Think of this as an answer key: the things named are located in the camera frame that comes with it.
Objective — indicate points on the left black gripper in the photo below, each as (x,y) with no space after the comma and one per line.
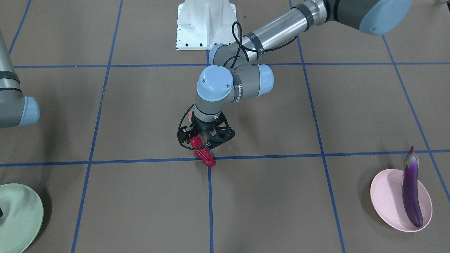
(199,127)

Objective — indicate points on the red chili pepper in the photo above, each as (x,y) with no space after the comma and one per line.
(204,154)

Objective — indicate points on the purple eggplant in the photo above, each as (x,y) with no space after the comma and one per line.
(410,189)

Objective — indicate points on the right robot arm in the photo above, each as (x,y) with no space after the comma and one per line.
(16,110)

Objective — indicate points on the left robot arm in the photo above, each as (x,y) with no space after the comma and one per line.
(232,77)

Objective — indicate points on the green plate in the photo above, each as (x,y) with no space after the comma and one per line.
(21,217)

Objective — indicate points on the pink plate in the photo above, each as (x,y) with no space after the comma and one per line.
(387,199)

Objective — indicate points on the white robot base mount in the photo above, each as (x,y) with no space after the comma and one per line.
(202,24)

